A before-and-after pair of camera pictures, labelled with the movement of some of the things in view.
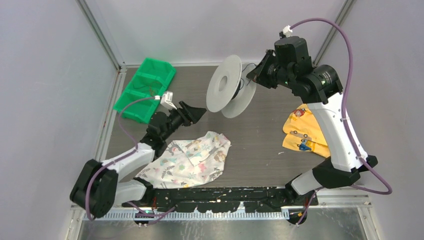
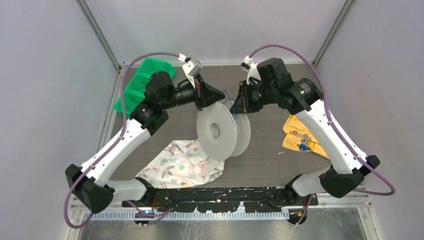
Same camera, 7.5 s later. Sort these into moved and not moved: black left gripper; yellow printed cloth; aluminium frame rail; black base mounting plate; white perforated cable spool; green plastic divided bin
Moved: black left gripper; white perforated cable spool
Not moved: aluminium frame rail; yellow printed cloth; black base mounting plate; green plastic divided bin
